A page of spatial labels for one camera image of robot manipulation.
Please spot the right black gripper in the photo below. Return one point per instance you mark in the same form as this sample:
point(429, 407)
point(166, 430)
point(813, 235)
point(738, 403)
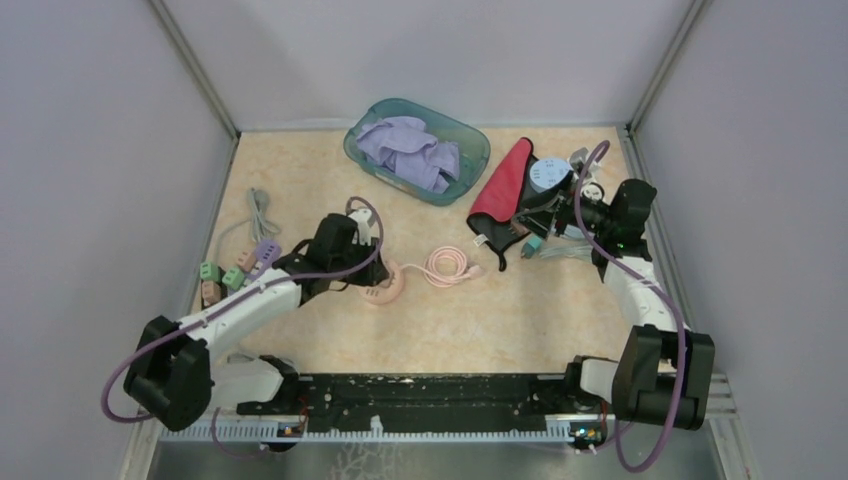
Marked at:
point(540, 222)

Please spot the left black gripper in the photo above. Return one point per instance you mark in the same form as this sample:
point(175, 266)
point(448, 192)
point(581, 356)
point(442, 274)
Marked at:
point(373, 273)

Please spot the blue round power socket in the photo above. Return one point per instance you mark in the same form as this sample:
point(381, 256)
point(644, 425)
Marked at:
point(546, 173)

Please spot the pink round power socket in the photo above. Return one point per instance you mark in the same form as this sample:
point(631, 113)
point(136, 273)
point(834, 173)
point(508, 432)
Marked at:
point(388, 290)

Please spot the white power strip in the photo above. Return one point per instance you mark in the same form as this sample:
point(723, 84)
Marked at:
point(579, 158)

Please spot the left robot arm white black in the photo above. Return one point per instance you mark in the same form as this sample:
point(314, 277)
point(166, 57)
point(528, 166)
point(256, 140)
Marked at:
point(174, 374)

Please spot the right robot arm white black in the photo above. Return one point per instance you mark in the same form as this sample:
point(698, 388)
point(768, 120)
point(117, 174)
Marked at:
point(664, 365)

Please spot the teal plug adapter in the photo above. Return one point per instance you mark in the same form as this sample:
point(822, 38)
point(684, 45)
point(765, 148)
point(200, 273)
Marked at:
point(531, 247)

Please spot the pink plug on purple strip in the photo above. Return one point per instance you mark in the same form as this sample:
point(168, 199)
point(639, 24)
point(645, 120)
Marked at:
point(246, 261)

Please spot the green plug on purple strip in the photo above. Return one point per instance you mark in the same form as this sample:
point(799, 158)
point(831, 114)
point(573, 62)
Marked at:
point(234, 279)

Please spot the green plug on black strip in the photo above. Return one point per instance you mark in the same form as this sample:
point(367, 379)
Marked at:
point(209, 272)

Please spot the pink plug on black strip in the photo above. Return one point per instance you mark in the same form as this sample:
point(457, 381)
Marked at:
point(211, 293)

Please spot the red and grey cloth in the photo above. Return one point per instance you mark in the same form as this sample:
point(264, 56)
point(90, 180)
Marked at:
point(490, 216)

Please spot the purple power strip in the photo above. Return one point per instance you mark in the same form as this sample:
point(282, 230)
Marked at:
point(265, 253)

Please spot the purple cloth in basin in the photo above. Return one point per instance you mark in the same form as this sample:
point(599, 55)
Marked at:
point(401, 145)

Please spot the teal plastic basin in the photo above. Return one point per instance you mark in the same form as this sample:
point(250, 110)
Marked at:
point(474, 148)

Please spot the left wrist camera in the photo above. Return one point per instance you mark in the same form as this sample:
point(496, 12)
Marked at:
point(364, 220)

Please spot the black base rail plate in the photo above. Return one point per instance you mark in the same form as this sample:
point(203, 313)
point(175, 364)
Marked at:
point(418, 404)

